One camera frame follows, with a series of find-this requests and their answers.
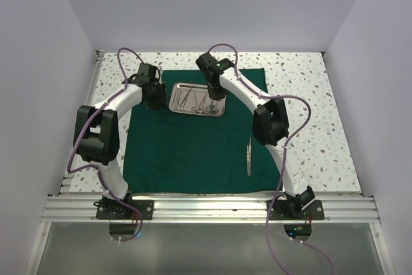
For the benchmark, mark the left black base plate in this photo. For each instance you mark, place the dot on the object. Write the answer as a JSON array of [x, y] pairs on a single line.
[[112, 210]]

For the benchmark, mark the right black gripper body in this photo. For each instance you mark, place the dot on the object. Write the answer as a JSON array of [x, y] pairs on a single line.
[[215, 91]]

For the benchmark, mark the steel scalpel handle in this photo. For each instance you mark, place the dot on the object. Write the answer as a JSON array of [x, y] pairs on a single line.
[[249, 170], [248, 157]]

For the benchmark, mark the steel forceps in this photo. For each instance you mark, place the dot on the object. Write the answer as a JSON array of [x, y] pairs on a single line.
[[210, 107]]

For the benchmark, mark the steel scissors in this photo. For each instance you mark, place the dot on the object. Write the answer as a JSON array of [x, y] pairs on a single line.
[[197, 109]]

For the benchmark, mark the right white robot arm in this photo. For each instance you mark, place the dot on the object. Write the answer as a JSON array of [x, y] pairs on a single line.
[[270, 126]]

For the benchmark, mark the steel instrument tray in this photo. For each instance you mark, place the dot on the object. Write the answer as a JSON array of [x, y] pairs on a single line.
[[178, 93]]

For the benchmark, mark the aluminium left side rail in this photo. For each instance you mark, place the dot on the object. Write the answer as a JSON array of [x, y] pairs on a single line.
[[81, 176]]

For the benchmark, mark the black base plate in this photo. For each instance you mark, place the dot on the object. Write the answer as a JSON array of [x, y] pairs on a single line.
[[112, 210], [282, 210]]

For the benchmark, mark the steel tweezers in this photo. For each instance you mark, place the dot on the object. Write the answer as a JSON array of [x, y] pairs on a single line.
[[184, 101]]

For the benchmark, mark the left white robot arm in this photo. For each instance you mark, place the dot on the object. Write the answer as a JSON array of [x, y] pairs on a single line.
[[97, 138]]

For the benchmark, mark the aluminium front rail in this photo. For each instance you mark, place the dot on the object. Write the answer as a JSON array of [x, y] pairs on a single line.
[[212, 208]]

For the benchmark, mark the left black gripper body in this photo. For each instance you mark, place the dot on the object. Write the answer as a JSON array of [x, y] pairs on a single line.
[[158, 98]]

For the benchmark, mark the aluminium rail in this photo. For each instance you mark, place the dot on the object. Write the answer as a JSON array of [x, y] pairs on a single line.
[[212, 208], [81, 176]]

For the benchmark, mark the green surgical cloth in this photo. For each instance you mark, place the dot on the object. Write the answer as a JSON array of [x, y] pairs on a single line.
[[170, 152]]

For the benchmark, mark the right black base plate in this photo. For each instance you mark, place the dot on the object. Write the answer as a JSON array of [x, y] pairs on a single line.
[[282, 210]]

